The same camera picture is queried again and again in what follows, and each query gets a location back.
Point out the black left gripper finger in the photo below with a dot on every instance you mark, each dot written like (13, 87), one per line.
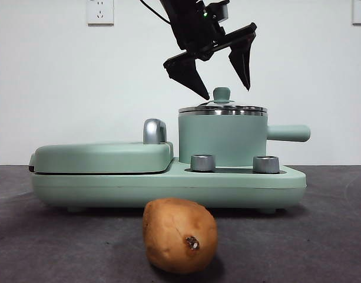
(245, 65)
(189, 76)

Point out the glass lid with green knob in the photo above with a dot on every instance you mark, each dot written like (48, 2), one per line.
(221, 94)

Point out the brown potato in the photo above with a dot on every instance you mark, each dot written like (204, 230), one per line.
(177, 236)

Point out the silver control knob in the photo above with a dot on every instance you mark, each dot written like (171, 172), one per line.
(266, 164)
(203, 162)

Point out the green hinged grill cover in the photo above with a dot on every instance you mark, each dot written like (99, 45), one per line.
(103, 156)

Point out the green breakfast machine base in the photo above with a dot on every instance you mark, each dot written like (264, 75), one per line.
(109, 191)

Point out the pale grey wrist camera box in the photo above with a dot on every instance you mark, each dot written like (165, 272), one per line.
(223, 13)

